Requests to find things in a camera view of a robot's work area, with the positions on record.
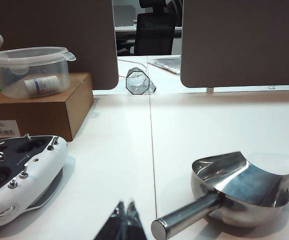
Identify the flat plastic wrapped packet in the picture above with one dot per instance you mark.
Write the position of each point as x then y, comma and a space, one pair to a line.
165, 63

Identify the round clear plastic container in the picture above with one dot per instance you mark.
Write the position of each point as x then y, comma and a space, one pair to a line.
34, 72

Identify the small white labelled bottle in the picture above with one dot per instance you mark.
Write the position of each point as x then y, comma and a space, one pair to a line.
43, 85

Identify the brown desk divider wide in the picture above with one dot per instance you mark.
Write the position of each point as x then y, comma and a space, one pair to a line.
242, 42

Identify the brown cardboard box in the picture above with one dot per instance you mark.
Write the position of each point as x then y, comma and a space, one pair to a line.
47, 110

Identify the metal ice scoop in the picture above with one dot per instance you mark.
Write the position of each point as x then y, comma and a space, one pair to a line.
237, 190

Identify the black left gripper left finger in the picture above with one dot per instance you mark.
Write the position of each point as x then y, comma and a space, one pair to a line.
114, 227

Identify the octagonal drinking glass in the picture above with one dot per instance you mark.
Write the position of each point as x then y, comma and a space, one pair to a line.
137, 81

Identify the white remote controller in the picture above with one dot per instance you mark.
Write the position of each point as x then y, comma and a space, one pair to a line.
22, 175

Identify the brown desk divider narrow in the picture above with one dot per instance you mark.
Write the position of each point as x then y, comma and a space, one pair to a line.
49, 27

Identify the black office chair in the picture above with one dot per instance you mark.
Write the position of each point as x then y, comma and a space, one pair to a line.
154, 30

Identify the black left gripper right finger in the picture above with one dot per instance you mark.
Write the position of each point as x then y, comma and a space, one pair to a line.
135, 228

